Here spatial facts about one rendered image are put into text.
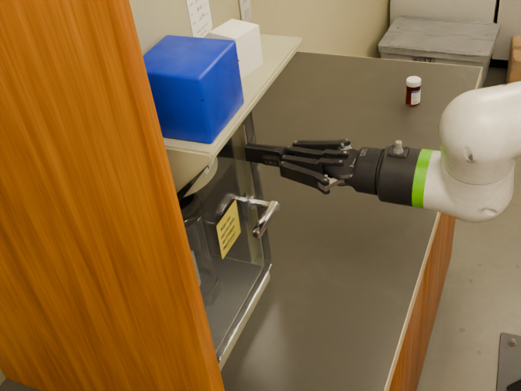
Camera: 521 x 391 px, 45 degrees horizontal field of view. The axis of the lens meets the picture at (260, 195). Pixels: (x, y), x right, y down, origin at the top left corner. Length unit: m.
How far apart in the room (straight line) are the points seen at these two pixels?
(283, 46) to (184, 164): 0.29
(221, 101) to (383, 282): 0.70
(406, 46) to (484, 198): 2.74
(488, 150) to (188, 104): 0.39
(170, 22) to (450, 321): 1.90
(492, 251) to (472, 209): 1.86
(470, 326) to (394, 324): 1.26
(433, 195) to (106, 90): 0.52
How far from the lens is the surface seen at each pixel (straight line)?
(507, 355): 2.45
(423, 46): 3.64
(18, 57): 0.71
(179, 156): 0.77
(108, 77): 0.64
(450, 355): 2.43
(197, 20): 0.92
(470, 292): 2.64
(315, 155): 1.05
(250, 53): 0.89
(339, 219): 1.49
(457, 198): 0.95
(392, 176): 0.97
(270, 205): 1.13
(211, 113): 0.74
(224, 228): 1.06
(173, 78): 0.73
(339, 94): 1.97
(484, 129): 0.85
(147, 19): 0.81
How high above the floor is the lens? 1.92
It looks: 38 degrees down
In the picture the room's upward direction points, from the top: 8 degrees counter-clockwise
